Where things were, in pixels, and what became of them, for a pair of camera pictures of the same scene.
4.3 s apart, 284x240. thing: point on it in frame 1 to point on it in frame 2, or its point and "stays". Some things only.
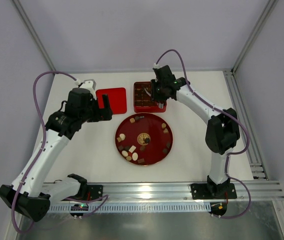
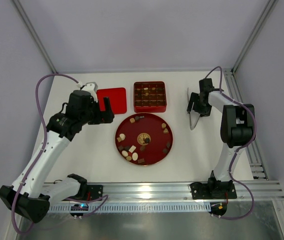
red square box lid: [116, 99] stays
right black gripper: [155, 91] to [197, 106]
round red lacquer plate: [144, 139] stays
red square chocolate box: [143, 102] stays
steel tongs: [160, 105] to [191, 128]
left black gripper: [101, 113] stays
